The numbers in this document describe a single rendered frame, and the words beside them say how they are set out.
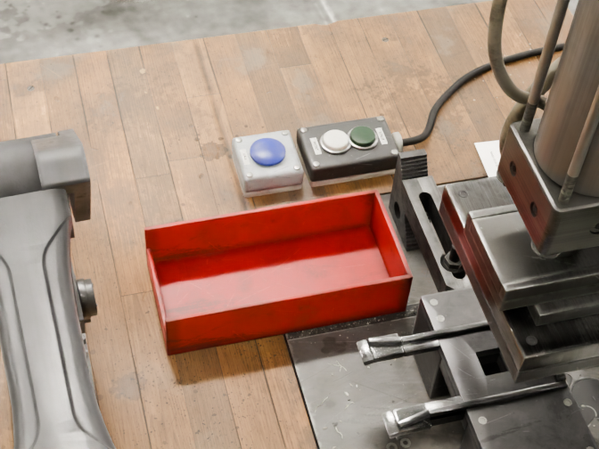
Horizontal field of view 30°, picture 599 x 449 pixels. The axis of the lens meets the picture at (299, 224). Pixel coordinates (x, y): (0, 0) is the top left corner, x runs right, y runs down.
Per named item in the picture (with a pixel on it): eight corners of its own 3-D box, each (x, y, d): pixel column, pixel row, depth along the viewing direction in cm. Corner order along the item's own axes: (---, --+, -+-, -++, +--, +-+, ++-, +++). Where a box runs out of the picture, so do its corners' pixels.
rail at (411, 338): (397, 351, 105) (400, 336, 103) (528, 325, 108) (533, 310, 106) (398, 356, 105) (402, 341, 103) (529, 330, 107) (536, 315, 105)
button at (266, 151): (245, 151, 127) (246, 138, 125) (280, 145, 128) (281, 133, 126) (254, 176, 124) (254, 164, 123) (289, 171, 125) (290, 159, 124)
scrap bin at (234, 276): (146, 262, 118) (143, 226, 114) (372, 224, 123) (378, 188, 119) (167, 356, 111) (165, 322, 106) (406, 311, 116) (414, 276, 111)
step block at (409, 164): (388, 207, 125) (397, 152, 118) (413, 203, 126) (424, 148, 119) (406, 251, 121) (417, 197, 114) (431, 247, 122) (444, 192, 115)
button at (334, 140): (318, 143, 128) (320, 131, 127) (342, 139, 129) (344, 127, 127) (325, 161, 126) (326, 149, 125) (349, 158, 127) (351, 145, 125)
